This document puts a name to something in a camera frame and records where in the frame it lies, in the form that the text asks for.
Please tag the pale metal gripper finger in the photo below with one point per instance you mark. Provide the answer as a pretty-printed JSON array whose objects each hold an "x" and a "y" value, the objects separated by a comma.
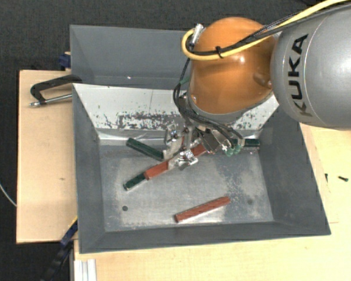
[
  {"x": 188, "y": 158},
  {"x": 171, "y": 148}
]

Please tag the red-brown block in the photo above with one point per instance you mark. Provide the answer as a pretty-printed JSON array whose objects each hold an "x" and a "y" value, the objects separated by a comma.
[
  {"x": 202, "y": 209},
  {"x": 157, "y": 168}
]

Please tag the dark green flat block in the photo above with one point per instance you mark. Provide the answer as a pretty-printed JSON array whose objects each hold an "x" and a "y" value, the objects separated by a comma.
[
  {"x": 144, "y": 149},
  {"x": 251, "y": 142},
  {"x": 134, "y": 181}
]

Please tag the grey metal bin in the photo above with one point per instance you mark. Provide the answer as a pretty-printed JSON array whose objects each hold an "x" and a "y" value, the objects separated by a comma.
[{"x": 193, "y": 203}]

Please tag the pale wood flat board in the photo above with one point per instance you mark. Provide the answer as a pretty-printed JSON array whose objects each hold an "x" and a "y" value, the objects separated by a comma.
[{"x": 44, "y": 157}]

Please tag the small black screw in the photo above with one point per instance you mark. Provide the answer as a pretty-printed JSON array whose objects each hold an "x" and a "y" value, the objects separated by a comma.
[{"x": 343, "y": 179}]

